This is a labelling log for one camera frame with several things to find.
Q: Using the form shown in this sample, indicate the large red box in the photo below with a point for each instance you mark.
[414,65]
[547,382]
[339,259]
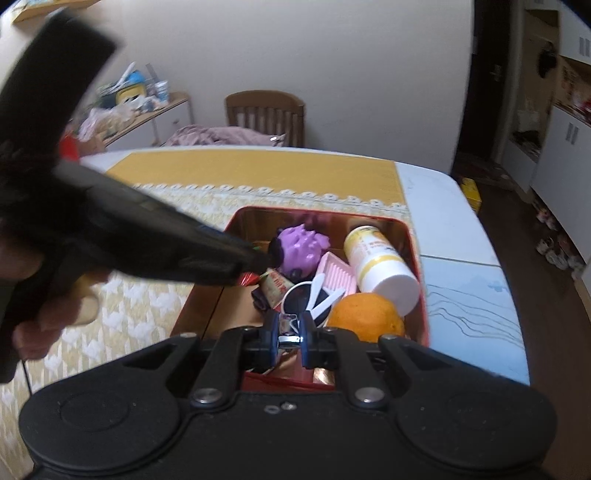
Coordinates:
[70,147]

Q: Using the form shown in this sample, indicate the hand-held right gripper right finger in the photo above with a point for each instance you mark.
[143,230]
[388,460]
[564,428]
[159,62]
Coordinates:
[308,337]

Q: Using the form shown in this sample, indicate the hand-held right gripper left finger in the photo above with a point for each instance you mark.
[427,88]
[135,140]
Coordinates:
[274,330]

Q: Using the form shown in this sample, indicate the black hanging bag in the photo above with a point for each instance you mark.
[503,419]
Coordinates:
[548,60]

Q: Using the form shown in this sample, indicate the wooden chair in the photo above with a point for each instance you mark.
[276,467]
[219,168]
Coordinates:
[263,104]

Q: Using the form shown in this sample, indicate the light blue printed table cover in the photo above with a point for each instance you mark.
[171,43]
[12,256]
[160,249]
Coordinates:
[475,323]

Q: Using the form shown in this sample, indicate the wooden side cabinet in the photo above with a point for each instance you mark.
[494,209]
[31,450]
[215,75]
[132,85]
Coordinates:
[171,120]

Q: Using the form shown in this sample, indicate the wooden wall shelf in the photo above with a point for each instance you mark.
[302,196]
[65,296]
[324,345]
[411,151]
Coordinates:
[46,9]

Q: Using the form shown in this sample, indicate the small pink box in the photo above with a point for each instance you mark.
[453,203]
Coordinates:
[339,272]

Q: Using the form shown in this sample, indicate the clear plastic bag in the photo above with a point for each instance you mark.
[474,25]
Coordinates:
[106,122]

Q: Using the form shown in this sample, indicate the red metal tin box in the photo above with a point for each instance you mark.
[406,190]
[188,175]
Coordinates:
[207,309]

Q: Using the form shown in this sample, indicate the person's left hand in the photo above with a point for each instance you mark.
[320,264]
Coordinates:
[51,327]

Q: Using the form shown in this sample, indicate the yellow houndstooth tablecloth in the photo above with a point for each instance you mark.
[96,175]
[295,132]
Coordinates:
[231,170]

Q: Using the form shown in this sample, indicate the yellow storage box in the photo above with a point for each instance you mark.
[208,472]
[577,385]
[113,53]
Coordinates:
[131,94]

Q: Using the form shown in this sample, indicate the white sunglasses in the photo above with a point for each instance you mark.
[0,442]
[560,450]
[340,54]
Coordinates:
[298,300]

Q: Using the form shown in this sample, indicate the pink cloth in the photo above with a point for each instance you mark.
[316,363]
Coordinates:
[217,136]

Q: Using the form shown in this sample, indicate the purple spiky toy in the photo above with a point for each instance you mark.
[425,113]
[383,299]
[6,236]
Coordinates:
[300,249]

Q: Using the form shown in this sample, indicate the yellow and white bottle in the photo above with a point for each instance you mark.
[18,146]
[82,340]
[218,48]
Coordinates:
[374,263]

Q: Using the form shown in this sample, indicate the pile of shoes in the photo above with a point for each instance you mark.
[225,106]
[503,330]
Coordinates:
[558,249]

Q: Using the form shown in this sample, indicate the white and wood cabinet unit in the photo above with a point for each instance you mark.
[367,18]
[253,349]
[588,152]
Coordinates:
[568,138]

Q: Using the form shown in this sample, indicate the red candy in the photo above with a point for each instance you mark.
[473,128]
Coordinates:
[272,286]

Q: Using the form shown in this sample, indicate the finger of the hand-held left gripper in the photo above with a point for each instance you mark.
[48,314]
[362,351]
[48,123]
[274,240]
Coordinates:
[226,258]

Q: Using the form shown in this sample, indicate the orange fruit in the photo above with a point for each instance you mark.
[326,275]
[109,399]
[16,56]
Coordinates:
[364,316]

